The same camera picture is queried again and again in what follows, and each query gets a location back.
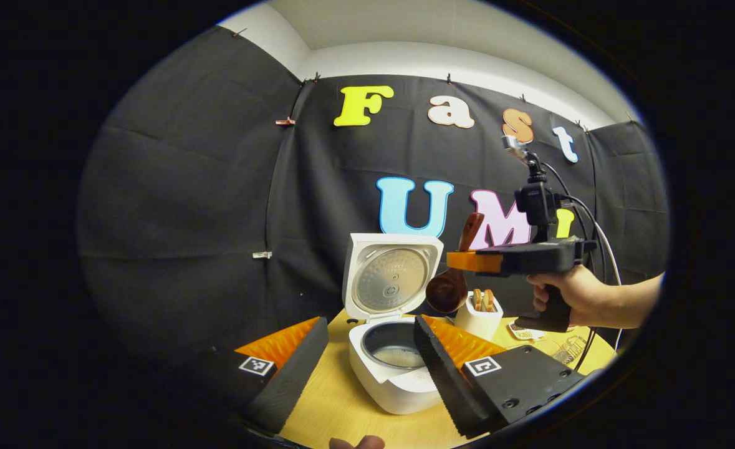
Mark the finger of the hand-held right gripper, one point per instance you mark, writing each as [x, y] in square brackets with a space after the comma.
[467, 260]

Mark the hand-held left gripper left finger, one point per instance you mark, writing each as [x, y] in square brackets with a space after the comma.
[292, 380]

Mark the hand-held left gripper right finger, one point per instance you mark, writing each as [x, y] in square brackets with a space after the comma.
[445, 380]

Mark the brown wooden spoon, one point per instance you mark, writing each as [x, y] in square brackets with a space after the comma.
[447, 290]

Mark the white rice pile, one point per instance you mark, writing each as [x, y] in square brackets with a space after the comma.
[404, 357]

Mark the white rice cooker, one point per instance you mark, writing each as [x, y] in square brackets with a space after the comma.
[398, 393]

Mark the bread slice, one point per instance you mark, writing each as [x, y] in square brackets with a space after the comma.
[489, 300]
[477, 299]

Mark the white toaster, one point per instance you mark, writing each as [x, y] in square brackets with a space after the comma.
[478, 324]

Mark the white divided bean dish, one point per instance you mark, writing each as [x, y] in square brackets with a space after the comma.
[526, 332]

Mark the white cloth clip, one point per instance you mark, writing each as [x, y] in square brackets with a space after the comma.
[262, 255]

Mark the row of dark clips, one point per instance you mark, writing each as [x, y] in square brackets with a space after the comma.
[449, 79]

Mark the black backdrop cloth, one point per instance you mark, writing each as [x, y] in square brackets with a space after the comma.
[186, 187]

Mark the pink cloth clip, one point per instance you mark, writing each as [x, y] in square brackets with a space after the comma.
[285, 121]

